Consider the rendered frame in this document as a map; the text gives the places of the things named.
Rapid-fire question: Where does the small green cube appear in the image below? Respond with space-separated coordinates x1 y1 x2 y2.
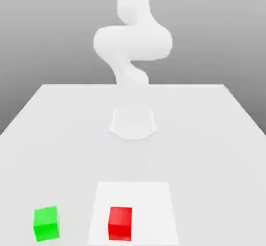
33 205 60 242

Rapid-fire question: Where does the small red cube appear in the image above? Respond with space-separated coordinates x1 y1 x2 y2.
108 206 133 241

